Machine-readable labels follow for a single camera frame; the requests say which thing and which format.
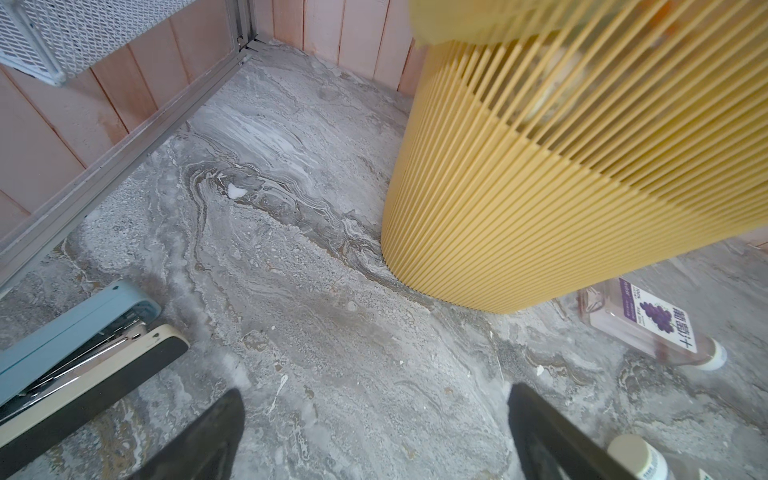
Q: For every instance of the yellow ribbed waste bin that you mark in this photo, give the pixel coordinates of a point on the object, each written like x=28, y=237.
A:
x=533, y=168

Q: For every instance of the lime label bottle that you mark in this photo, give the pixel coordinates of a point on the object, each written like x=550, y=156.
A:
x=646, y=462

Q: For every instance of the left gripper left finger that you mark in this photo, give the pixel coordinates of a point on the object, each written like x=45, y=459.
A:
x=206, y=448

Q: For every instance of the white wire mesh shelf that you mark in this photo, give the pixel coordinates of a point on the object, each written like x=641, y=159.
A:
x=55, y=40

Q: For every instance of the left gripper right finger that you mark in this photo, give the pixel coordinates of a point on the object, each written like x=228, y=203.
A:
x=549, y=446

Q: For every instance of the purple grape juice bottle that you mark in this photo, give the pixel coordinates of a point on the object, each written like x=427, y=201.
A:
x=648, y=324

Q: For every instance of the blue white stapler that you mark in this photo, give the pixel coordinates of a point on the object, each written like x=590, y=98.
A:
x=72, y=369

